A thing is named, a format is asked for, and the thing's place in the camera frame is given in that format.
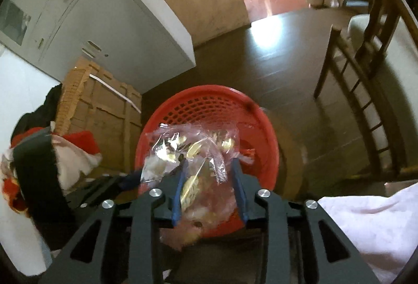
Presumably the clear plastic bag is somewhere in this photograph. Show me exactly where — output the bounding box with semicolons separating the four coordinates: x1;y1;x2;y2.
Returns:
140;123;255;251

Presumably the pink floral tablecloth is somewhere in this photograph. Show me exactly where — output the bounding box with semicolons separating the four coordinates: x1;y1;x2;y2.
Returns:
319;184;417;283

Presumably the large cardboard carton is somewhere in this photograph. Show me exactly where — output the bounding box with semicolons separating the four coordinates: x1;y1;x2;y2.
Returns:
55;57;142;174

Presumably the red plastic basket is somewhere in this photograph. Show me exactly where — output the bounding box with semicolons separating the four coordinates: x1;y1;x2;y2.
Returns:
135;85;279;244

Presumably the grey cabinet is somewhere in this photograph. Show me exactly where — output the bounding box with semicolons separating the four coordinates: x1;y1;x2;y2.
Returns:
1;0;195;93

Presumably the wooden armchair left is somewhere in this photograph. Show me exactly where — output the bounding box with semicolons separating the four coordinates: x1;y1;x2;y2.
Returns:
313;0;417;181

